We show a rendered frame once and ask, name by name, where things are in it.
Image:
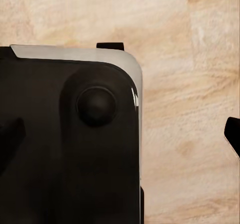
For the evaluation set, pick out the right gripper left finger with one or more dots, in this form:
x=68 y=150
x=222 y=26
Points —
x=12 y=134

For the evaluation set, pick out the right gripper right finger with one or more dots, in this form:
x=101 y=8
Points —
x=232 y=133

